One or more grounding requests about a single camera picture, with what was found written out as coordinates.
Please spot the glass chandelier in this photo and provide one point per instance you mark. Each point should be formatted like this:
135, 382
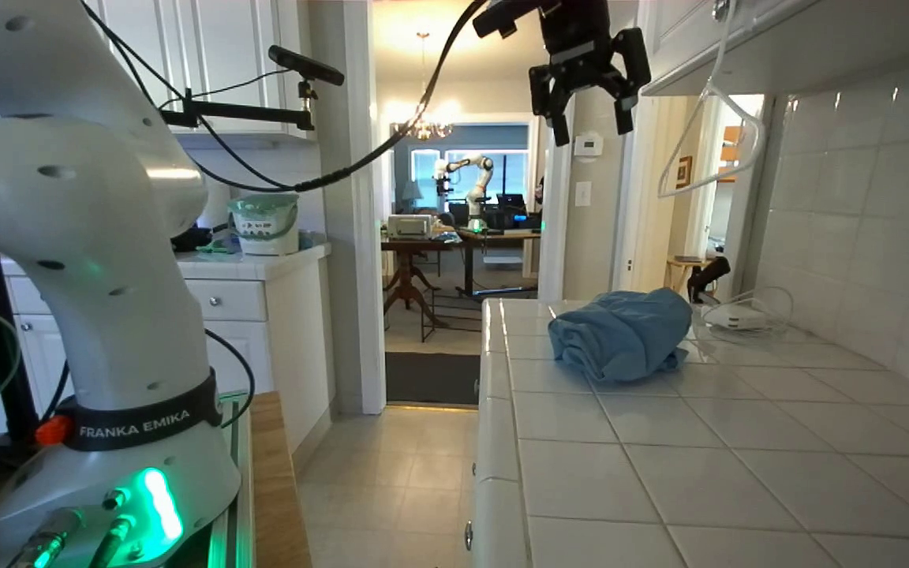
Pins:
424, 132

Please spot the white panelled upper cabinets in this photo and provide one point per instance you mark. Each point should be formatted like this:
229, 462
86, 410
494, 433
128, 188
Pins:
222, 42

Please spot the black boom rod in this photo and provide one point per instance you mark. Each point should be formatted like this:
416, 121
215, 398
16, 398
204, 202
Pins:
254, 113

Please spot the black camera bar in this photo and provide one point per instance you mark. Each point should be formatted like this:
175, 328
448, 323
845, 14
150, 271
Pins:
306, 64

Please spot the small framed picture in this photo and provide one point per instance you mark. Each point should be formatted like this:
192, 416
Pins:
681, 171

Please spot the white light switch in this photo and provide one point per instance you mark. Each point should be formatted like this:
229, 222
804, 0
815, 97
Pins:
580, 195

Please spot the blue folded towel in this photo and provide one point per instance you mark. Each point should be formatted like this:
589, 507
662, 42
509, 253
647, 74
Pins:
621, 337

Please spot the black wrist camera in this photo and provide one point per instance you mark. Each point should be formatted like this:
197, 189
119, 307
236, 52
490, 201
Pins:
501, 18

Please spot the white green bucket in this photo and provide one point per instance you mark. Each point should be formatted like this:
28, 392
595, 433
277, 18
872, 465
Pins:
267, 222

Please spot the small black device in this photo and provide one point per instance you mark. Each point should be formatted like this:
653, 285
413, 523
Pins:
708, 277

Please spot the small wooden stool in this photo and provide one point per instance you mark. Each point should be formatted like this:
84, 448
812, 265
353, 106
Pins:
680, 268

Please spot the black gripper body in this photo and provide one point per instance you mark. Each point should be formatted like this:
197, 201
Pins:
575, 34

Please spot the black computer monitor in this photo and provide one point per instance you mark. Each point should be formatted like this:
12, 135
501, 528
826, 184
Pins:
516, 213

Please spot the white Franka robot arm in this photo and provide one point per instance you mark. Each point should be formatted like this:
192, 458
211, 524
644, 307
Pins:
86, 208

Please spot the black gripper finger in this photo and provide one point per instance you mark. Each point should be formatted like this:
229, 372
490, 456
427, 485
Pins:
549, 90
629, 66

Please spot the small white robot arm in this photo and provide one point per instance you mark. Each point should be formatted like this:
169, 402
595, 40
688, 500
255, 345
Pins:
473, 175

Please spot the white thermostat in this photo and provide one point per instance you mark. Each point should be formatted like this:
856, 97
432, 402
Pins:
589, 144

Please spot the dark wooden table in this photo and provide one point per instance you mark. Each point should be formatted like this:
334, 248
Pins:
495, 241

